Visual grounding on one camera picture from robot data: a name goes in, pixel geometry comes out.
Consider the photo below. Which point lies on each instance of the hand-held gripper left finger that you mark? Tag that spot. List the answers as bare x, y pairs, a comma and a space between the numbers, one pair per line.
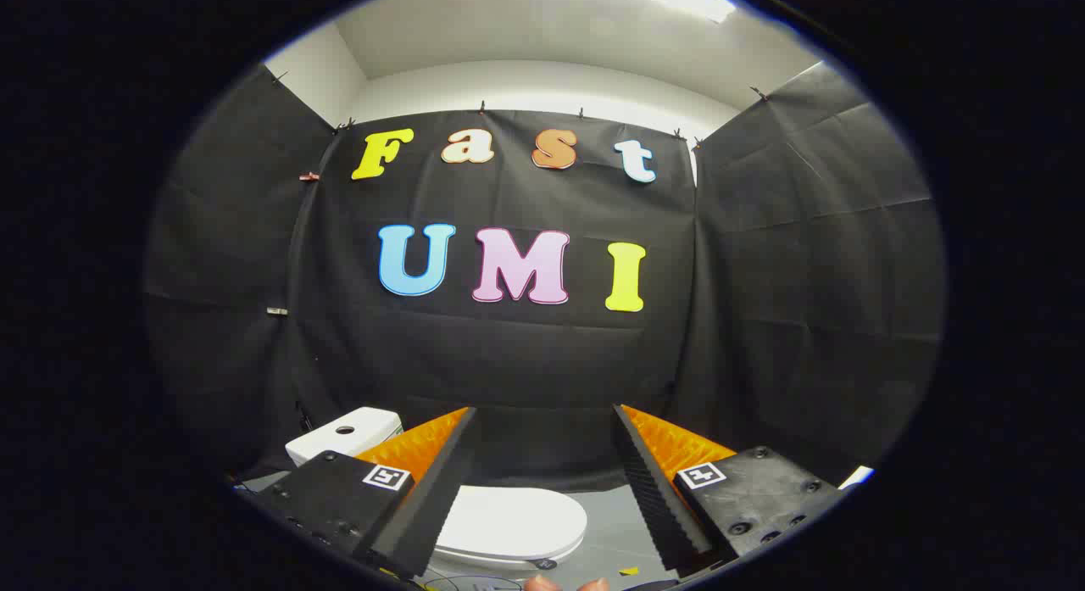
441, 481

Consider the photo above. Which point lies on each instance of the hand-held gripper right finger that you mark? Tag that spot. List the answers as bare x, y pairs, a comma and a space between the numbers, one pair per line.
648, 481

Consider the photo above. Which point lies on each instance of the white toilet tank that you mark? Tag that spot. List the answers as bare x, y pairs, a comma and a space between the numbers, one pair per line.
373, 421

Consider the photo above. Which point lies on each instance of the black backdrop cloth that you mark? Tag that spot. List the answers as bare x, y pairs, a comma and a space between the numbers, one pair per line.
509, 362

